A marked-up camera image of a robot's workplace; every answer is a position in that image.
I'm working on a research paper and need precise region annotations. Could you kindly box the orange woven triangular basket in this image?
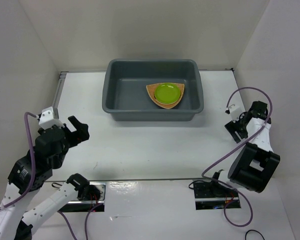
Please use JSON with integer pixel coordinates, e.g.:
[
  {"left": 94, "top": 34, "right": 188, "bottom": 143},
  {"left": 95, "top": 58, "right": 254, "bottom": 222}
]
[{"left": 146, "top": 82, "right": 185, "bottom": 109}]

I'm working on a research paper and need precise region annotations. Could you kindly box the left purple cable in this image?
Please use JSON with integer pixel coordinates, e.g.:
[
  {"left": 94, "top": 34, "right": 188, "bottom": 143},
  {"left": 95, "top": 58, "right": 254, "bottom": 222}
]
[{"left": 0, "top": 111, "right": 106, "bottom": 240}]

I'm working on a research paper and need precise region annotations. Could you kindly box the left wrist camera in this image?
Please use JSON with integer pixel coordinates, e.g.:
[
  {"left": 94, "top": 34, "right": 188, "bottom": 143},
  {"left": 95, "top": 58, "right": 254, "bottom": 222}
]
[{"left": 38, "top": 106, "right": 64, "bottom": 130}]

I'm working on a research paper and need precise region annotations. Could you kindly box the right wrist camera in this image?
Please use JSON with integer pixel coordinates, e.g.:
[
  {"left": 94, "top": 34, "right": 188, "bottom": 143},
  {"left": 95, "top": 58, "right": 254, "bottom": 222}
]
[{"left": 225, "top": 104, "right": 244, "bottom": 123}]

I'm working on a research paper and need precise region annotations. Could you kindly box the black cable loop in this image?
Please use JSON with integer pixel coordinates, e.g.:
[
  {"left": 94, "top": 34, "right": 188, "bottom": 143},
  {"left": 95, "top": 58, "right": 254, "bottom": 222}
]
[{"left": 244, "top": 229, "right": 266, "bottom": 240}]

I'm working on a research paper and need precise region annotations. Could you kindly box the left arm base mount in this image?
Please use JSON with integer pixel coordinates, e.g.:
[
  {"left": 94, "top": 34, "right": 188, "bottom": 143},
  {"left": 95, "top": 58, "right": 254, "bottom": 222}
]
[{"left": 59, "top": 181, "right": 106, "bottom": 213}]

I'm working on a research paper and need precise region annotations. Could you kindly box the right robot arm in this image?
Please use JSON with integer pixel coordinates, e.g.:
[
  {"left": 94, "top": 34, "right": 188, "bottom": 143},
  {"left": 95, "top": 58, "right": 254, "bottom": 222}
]
[{"left": 224, "top": 101, "right": 281, "bottom": 193}]

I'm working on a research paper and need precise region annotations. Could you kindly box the purple cable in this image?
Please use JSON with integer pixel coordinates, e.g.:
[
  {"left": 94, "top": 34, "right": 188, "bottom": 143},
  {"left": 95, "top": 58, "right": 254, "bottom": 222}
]
[
  {"left": 201, "top": 86, "right": 273, "bottom": 228},
  {"left": 0, "top": 111, "right": 106, "bottom": 240}
]

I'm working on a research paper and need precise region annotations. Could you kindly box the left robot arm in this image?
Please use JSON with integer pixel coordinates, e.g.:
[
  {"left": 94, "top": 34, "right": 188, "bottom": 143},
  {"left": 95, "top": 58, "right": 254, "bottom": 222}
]
[{"left": 0, "top": 112, "right": 100, "bottom": 240}]

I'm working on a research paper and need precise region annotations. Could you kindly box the grey plastic bin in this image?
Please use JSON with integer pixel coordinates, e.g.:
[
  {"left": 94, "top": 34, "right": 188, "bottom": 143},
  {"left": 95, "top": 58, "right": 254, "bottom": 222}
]
[{"left": 102, "top": 59, "right": 204, "bottom": 122}]

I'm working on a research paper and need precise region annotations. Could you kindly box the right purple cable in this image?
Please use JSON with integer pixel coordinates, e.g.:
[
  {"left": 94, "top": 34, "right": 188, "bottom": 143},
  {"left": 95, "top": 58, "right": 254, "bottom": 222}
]
[{"left": 201, "top": 86, "right": 273, "bottom": 228}]

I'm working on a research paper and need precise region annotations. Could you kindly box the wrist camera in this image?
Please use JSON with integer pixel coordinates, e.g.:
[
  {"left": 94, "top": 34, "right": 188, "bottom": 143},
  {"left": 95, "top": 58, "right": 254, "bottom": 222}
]
[
  {"left": 225, "top": 104, "right": 244, "bottom": 123},
  {"left": 38, "top": 106, "right": 64, "bottom": 130}
]

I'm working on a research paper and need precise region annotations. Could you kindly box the green plastic plate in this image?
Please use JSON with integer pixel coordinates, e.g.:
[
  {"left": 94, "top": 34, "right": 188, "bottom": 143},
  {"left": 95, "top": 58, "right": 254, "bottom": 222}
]
[{"left": 154, "top": 83, "right": 181, "bottom": 105}]

